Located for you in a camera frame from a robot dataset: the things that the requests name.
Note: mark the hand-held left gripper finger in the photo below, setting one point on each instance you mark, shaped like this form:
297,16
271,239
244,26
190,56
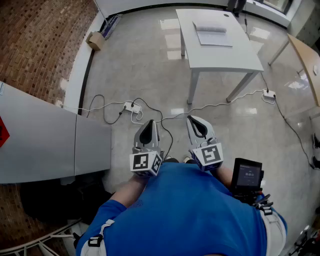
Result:
156,140
137,140

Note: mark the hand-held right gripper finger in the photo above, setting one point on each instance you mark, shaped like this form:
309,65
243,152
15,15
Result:
211,132
191,137

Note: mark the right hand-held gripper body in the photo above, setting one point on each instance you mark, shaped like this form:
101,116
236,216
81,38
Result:
208,155

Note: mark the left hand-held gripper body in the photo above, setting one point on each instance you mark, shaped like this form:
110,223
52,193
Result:
140,162

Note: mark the white book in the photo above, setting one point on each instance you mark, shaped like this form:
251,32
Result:
215,35

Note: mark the person's left forearm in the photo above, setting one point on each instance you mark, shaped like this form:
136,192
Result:
130,190

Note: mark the person's right forearm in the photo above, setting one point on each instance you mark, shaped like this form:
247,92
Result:
223,176

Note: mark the person's right shoe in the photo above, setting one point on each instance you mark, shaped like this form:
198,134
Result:
186,158

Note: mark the person's shoe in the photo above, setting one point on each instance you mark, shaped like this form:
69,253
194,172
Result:
186,158
168,158

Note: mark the person's left shoe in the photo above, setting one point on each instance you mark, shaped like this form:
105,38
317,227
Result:
168,158

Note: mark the black monitor screen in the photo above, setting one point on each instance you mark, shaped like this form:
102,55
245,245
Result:
247,175

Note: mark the person's blue shirt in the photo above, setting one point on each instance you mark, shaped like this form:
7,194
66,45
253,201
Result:
187,212

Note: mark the white table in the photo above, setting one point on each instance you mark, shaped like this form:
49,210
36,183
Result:
225,57

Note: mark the grey cabinet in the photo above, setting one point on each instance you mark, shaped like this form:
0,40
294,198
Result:
50,150

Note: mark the cardboard box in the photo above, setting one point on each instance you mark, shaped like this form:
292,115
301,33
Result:
96,41

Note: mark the white metal rack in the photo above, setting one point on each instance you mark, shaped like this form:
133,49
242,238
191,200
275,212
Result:
61,235

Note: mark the white flat piece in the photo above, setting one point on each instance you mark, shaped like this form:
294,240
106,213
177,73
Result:
315,70

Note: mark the wooden table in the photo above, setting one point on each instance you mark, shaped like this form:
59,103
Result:
307,57

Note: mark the red diamond sign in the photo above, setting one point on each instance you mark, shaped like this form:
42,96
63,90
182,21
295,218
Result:
3,132

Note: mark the curved glass window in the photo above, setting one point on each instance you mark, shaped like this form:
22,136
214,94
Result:
275,3

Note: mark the small white label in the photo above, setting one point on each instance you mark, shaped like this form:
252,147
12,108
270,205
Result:
2,88

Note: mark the black clamp mount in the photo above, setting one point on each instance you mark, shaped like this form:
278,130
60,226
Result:
252,197

